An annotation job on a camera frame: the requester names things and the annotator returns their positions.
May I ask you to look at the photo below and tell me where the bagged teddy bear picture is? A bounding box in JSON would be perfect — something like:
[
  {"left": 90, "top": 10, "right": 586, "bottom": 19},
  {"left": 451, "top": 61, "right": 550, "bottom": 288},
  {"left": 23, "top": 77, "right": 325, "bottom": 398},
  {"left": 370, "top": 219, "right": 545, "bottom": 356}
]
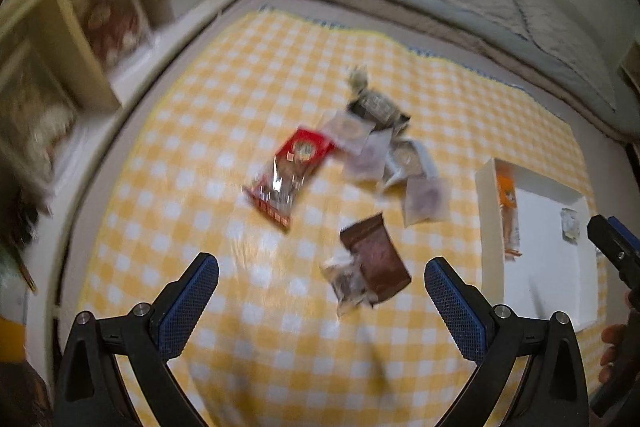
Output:
[
  {"left": 0, "top": 42, "right": 81, "bottom": 202},
  {"left": 75, "top": 0, "right": 153, "bottom": 68}
]

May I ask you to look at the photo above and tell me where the small clear labelled packet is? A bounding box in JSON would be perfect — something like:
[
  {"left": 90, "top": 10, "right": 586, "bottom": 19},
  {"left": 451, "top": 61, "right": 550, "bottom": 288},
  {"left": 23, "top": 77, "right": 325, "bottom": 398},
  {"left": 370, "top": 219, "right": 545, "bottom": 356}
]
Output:
[{"left": 560, "top": 207, "right": 583, "bottom": 243}]

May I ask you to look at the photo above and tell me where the yellow checked mat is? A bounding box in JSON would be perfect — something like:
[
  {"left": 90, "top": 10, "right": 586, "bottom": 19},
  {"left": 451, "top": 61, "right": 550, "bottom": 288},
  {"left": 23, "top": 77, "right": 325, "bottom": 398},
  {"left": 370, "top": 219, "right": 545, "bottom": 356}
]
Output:
[{"left": 75, "top": 9, "right": 608, "bottom": 427}]

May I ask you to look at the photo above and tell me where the white shallow box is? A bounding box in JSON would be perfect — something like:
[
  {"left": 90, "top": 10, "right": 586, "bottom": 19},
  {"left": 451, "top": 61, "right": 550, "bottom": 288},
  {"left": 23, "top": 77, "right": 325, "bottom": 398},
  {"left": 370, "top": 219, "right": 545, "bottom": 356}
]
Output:
[{"left": 475, "top": 158, "right": 606, "bottom": 333}]

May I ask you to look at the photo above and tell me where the green white candy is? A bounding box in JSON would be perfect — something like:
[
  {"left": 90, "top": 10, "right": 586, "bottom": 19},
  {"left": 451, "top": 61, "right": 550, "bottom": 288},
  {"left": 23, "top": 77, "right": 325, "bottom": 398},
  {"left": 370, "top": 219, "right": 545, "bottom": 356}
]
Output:
[{"left": 348, "top": 64, "right": 372, "bottom": 95}]

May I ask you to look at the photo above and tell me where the round cake packet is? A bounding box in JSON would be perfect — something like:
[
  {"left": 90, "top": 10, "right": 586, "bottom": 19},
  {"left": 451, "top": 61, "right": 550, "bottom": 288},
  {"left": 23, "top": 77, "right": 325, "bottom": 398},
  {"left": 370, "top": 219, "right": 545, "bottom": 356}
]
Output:
[{"left": 382, "top": 139, "right": 433, "bottom": 195}]

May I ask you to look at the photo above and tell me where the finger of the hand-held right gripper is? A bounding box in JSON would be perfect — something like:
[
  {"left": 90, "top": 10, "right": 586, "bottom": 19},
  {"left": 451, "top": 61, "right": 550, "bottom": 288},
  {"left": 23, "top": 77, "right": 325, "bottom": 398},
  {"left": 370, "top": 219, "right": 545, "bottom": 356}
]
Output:
[{"left": 587, "top": 215, "right": 640, "bottom": 303}]

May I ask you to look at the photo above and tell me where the white ring cookie packet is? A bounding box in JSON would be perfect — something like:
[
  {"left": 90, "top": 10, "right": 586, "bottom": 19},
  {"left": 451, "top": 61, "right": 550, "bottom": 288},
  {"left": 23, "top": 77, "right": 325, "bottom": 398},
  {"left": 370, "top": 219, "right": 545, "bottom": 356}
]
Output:
[{"left": 320, "top": 109, "right": 373, "bottom": 155}]

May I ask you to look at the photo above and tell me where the clear snack packet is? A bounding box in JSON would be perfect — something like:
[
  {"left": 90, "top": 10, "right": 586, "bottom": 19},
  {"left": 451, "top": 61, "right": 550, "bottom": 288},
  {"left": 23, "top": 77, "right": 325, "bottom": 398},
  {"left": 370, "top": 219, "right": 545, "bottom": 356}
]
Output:
[{"left": 320, "top": 254, "right": 381, "bottom": 318}]

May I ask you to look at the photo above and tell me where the brown chocolate packet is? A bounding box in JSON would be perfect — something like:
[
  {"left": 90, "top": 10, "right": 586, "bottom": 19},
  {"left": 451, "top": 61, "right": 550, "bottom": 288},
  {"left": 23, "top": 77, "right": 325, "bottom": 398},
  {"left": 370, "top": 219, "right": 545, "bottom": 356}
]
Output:
[{"left": 339, "top": 213, "right": 413, "bottom": 303}]

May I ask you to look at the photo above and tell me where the black biscuit packet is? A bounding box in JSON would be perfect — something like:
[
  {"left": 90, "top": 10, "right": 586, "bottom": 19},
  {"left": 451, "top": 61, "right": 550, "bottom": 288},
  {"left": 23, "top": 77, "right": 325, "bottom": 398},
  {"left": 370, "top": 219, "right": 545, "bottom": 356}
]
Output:
[{"left": 347, "top": 89, "right": 412, "bottom": 130}]

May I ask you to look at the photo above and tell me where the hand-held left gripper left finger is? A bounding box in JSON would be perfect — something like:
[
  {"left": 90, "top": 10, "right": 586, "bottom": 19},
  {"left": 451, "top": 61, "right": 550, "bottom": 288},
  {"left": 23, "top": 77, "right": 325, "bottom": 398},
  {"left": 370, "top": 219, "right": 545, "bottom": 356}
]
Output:
[{"left": 54, "top": 253, "right": 221, "bottom": 427}]

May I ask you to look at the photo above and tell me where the orange snack packet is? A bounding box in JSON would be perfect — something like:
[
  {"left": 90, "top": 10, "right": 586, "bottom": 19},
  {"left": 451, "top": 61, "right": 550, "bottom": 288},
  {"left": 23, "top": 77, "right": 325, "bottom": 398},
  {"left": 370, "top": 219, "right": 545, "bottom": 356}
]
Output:
[{"left": 495, "top": 172, "right": 523, "bottom": 258}]

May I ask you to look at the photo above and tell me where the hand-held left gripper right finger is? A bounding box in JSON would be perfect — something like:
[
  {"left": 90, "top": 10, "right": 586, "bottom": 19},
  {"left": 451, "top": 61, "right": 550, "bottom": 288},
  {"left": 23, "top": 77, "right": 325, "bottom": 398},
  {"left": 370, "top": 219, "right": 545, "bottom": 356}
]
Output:
[{"left": 424, "top": 257, "right": 591, "bottom": 427}]

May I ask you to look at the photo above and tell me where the red snack packet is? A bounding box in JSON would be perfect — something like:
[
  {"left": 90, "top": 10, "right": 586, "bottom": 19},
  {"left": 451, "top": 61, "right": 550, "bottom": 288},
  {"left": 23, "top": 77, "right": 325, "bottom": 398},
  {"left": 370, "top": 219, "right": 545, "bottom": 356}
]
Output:
[{"left": 241, "top": 126, "right": 337, "bottom": 233}]

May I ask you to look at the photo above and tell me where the purple ring cookie packet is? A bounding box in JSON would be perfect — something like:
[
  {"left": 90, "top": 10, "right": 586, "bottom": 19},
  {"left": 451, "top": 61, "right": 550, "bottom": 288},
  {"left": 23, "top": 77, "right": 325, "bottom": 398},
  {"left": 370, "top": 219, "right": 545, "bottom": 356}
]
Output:
[
  {"left": 342, "top": 129, "right": 393, "bottom": 182},
  {"left": 402, "top": 177, "right": 451, "bottom": 228}
]

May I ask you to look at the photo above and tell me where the person's right hand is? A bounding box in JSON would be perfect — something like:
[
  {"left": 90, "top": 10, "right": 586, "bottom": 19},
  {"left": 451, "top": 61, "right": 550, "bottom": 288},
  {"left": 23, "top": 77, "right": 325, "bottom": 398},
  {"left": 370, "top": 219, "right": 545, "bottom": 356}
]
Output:
[{"left": 598, "top": 323, "right": 629, "bottom": 384}]

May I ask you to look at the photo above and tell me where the wooden bedside shelf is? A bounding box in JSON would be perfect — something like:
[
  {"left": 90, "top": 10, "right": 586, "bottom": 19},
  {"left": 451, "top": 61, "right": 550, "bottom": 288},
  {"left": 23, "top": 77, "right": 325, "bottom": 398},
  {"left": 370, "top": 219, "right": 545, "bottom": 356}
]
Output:
[{"left": 0, "top": 0, "right": 301, "bottom": 308}]

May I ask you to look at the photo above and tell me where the wooden side shelf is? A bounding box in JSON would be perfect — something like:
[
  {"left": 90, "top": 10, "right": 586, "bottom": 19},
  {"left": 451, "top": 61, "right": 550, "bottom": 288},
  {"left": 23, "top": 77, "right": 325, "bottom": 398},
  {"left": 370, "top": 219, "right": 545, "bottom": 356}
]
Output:
[{"left": 619, "top": 49, "right": 640, "bottom": 95}]

